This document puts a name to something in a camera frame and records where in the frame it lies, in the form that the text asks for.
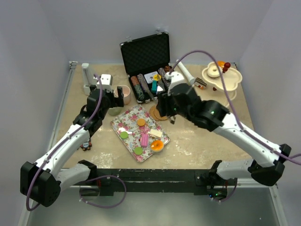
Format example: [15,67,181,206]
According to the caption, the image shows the green ceramic cup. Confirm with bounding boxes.
[107,107,123,116]

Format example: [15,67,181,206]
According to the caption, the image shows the metal tongs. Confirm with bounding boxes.
[146,89,176,124]

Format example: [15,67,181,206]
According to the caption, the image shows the cream three-tier cake stand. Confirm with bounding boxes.
[194,62,242,107]

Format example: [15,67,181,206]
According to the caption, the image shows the white wafer bar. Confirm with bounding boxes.
[149,129,163,139]

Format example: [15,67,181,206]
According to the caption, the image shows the chocolate layered cake slice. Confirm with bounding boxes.
[194,78,207,90]

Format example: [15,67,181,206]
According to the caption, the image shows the pink wafer sweet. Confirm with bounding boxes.
[140,133,149,148]

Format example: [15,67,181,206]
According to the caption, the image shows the white glazed donut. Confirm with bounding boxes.
[207,65,222,78]

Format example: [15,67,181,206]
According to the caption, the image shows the orange glazed donut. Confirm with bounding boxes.
[217,61,225,68]

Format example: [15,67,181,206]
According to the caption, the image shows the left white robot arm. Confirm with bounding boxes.
[20,87,124,211]

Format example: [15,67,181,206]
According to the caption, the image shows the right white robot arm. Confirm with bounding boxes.
[157,83,291,186]

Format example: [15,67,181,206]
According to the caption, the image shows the pink ceramic cup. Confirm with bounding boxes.
[120,85,131,105]

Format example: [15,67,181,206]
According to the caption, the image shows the woven rattan coaster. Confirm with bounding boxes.
[154,108,167,121]
[149,105,157,120]

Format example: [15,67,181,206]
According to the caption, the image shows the orange round biscuit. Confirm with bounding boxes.
[136,119,145,127]

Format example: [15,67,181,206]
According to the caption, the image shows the white clamp device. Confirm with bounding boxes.
[81,63,96,96]

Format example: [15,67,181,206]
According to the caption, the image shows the floral serving tray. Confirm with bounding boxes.
[111,105,170,162]

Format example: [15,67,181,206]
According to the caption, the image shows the green macaron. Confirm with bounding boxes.
[134,147,143,155]
[120,131,128,139]

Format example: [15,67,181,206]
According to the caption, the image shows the black poker chip case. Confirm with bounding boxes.
[120,32,172,104]

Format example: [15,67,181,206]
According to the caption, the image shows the owl figurine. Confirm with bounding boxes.
[80,140,92,151]

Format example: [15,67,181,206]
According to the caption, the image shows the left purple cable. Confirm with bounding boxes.
[25,74,103,211]

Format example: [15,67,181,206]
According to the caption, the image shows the purple cable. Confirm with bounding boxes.
[170,50,301,203]
[25,74,103,211]

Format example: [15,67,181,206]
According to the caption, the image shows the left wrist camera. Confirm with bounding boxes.
[94,74,113,92]

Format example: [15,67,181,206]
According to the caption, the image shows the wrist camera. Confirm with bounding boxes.
[94,74,113,92]
[165,71,186,89]

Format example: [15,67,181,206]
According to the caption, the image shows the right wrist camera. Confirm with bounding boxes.
[165,71,186,89]

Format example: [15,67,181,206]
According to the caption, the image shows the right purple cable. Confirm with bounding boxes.
[170,50,301,203]

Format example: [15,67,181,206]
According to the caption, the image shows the black base frame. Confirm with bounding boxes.
[77,169,237,196]

